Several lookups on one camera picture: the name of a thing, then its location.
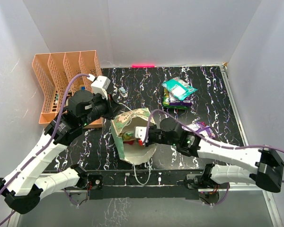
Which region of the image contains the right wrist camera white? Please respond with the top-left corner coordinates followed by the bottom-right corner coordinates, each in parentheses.
top-left (134, 126), bottom-right (147, 141)

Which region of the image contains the teal white candy bag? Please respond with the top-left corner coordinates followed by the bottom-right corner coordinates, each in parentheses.
top-left (161, 77), bottom-right (197, 101)

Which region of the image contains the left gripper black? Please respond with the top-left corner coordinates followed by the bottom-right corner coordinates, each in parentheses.
top-left (80, 90), bottom-right (123, 127)

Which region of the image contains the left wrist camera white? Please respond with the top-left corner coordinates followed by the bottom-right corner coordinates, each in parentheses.
top-left (88, 74), bottom-right (111, 100)

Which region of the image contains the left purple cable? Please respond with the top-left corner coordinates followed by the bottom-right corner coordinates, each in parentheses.
top-left (0, 73), bottom-right (92, 227)

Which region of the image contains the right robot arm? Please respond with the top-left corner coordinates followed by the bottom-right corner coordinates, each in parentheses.
top-left (134, 117), bottom-right (284, 193)

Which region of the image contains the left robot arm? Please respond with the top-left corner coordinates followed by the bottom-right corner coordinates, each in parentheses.
top-left (0, 90), bottom-right (122, 214)

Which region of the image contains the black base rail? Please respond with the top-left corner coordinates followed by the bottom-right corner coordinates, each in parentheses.
top-left (88, 169), bottom-right (216, 200)

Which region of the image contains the green illustrated paper bag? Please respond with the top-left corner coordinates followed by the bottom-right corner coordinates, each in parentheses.
top-left (111, 103), bottom-right (157, 178)

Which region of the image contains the purple Fox's candy bag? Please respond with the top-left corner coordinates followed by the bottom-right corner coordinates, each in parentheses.
top-left (169, 93), bottom-right (192, 106)

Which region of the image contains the orange plastic file organizer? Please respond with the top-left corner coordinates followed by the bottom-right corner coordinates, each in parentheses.
top-left (32, 50), bottom-right (102, 128)

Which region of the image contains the pink tape strip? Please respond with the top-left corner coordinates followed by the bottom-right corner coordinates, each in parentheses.
top-left (132, 64), bottom-right (155, 68)

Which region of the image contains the orange green Fox's bag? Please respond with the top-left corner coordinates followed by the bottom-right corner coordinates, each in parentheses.
top-left (121, 131), bottom-right (137, 145)

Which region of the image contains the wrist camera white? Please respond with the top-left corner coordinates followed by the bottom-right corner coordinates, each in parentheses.
top-left (88, 74), bottom-right (111, 100)
top-left (134, 126), bottom-right (147, 141)

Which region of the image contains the green Fox's candy bag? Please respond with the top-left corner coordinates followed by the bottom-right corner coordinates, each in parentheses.
top-left (163, 105), bottom-right (188, 110)

